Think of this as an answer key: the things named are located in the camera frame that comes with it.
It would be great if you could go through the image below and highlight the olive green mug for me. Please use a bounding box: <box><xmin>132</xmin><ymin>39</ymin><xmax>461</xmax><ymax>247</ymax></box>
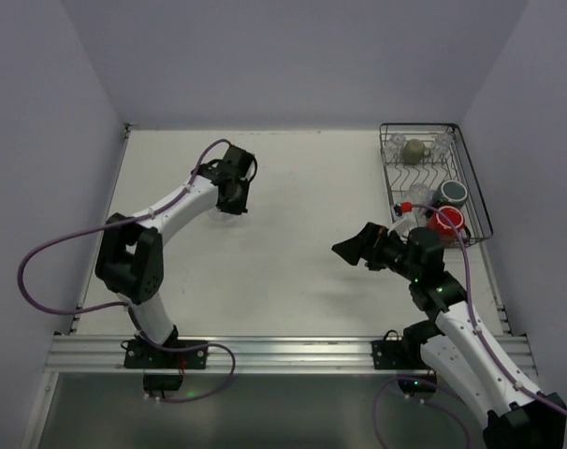
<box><xmin>401</xmin><ymin>138</ymin><xmax>429</xmax><ymax>165</ymax></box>

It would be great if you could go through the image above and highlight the red mug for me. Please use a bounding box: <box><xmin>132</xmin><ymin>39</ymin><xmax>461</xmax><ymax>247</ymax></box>
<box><xmin>426</xmin><ymin>205</ymin><xmax>471</xmax><ymax>246</ymax></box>

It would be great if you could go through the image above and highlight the clear glass back right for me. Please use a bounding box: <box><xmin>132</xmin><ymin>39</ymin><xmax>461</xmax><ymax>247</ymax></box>
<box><xmin>430</xmin><ymin>133</ymin><xmax>454</xmax><ymax>159</ymax></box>

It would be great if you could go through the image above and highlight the dark teal mug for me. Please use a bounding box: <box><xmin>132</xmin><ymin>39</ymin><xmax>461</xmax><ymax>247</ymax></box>
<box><xmin>432</xmin><ymin>180</ymin><xmax>469</xmax><ymax>210</ymax></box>

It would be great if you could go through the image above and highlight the black wire dish rack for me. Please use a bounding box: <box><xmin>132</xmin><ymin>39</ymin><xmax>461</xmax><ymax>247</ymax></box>
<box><xmin>379</xmin><ymin>123</ymin><xmax>494</xmax><ymax>246</ymax></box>

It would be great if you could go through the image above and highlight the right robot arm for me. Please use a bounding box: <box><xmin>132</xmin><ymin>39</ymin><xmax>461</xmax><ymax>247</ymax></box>
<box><xmin>331</xmin><ymin>223</ymin><xmax>566</xmax><ymax>448</ymax></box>

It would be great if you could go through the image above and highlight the clear glass back left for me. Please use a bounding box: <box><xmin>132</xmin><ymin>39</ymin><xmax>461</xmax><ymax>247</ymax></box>
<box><xmin>383</xmin><ymin>133</ymin><xmax>407</xmax><ymax>163</ymax></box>

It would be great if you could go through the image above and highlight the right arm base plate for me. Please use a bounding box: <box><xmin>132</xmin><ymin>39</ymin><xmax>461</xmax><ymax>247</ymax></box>
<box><xmin>371</xmin><ymin>329</ymin><xmax>427</xmax><ymax>370</ymax></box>

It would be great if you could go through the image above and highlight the aluminium mounting rail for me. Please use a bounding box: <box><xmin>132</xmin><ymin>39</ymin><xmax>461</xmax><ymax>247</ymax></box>
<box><xmin>47</xmin><ymin>334</ymin><xmax>537</xmax><ymax>375</ymax></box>

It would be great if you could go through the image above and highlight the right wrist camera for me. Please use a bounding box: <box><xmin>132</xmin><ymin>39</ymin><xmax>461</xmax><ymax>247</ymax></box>
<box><xmin>390</xmin><ymin>201</ymin><xmax>416</xmax><ymax>235</ymax></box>

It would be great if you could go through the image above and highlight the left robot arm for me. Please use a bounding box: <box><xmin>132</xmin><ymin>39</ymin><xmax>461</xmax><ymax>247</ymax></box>
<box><xmin>94</xmin><ymin>144</ymin><xmax>258</xmax><ymax>349</ymax></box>

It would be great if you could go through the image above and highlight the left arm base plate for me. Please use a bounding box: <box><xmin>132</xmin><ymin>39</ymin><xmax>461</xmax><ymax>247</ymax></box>
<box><xmin>121</xmin><ymin>337</ymin><xmax>208</xmax><ymax>370</ymax></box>

